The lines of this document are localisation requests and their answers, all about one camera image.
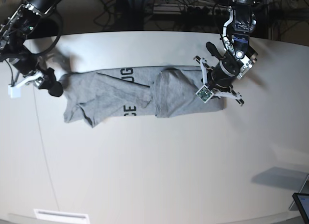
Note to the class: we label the gripper body, image right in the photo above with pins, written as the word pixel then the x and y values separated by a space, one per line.
pixel 223 75

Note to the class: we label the black tablet screen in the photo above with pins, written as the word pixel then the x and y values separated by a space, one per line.
pixel 302 202

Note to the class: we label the gripper body, image left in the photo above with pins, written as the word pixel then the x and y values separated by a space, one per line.
pixel 30 66

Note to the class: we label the grey T-shirt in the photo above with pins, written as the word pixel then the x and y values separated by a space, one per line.
pixel 162 91

